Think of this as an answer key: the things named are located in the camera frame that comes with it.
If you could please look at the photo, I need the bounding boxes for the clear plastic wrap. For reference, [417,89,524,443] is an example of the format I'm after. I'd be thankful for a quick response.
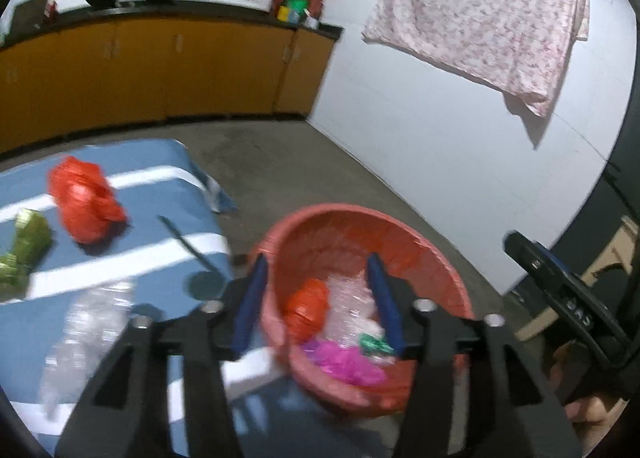
[39,281,136,421]

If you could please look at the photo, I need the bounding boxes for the green plastic bag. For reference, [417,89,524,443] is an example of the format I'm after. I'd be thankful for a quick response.
[359,334,395,356]

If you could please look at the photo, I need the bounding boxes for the magenta plastic bag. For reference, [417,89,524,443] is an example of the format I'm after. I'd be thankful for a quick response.
[302,339,387,386]

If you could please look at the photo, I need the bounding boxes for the clear bubble wrap bundle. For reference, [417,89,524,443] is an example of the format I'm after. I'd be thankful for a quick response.
[322,272,396,367]

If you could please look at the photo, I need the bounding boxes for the small red plastic bag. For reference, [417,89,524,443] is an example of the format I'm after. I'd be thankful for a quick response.
[48,156,128,245]

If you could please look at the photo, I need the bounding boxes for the red plastic trash basket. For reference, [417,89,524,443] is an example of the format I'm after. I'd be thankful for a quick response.
[252,204,474,418]

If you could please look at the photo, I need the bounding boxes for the lower wooden kitchen cabinets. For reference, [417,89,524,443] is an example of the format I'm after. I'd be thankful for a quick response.
[1,18,335,152]

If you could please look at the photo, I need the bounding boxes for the right hand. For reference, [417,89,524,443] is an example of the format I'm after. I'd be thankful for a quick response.
[549,341,627,431]

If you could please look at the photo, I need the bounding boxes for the beige plastic stool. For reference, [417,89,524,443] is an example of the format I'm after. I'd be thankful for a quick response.
[515,215,639,341]

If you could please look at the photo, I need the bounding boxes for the blue white striped cloth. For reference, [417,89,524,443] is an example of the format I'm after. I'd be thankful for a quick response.
[1,139,397,457]

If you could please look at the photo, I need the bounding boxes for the olive green wrapper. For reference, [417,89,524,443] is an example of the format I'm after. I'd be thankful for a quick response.
[1,209,53,301]

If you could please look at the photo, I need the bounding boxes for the pink floral hanging cloth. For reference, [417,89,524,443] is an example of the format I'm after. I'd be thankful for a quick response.
[362,0,589,117]

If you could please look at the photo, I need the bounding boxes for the red bag with containers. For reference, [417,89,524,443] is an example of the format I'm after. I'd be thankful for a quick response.
[269,0,324,29]

